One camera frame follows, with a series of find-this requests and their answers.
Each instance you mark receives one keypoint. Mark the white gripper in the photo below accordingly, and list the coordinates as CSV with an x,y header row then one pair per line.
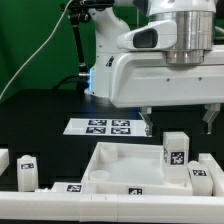
x,y
151,72

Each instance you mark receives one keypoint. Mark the white square table top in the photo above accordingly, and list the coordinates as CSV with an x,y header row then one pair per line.
x,y
131,169

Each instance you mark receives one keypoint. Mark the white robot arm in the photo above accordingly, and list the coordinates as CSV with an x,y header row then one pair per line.
x,y
194,18

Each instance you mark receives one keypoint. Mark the white sheet with markers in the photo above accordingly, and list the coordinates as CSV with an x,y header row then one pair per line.
x,y
105,127

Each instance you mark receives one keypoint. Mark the white U-shaped obstacle fence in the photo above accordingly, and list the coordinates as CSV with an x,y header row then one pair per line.
x,y
93,207

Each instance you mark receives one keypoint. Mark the white block left edge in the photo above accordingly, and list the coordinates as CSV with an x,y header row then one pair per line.
x,y
4,160

